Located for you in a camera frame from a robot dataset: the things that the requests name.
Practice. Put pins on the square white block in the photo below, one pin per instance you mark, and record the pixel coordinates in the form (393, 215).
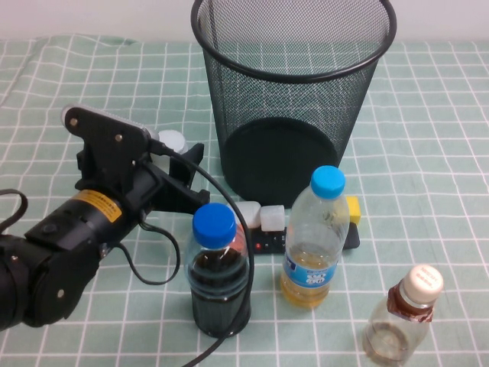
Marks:
(272, 218)

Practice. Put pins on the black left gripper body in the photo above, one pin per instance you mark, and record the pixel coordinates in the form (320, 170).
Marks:
(114, 187)

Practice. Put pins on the green white-checked tablecloth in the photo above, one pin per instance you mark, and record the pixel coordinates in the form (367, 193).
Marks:
(420, 153)

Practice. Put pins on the orange block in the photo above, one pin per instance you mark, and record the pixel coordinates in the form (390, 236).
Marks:
(240, 240)

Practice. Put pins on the rounded white block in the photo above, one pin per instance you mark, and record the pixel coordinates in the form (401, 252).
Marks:
(250, 214)

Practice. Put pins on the dark liquid bottle blue cap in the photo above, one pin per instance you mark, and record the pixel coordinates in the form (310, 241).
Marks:
(219, 290)

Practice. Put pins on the brown-label bottle cream cap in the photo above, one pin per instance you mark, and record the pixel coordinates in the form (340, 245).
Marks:
(393, 325)

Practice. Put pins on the yellow liquid bottle light-blue cap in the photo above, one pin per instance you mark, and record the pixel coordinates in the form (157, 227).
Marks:
(311, 237)

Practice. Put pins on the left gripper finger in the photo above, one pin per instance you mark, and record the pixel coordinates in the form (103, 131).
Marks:
(183, 200)
(187, 164)

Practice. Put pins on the green-label bottle white cap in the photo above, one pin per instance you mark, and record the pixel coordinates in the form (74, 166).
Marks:
(172, 140)

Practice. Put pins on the yellow block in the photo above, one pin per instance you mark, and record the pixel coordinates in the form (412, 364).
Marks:
(355, 210)

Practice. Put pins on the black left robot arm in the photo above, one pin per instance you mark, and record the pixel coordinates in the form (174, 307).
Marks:
(46, 267)

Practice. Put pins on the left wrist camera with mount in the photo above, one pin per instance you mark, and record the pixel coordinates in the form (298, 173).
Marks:
(107, 134)

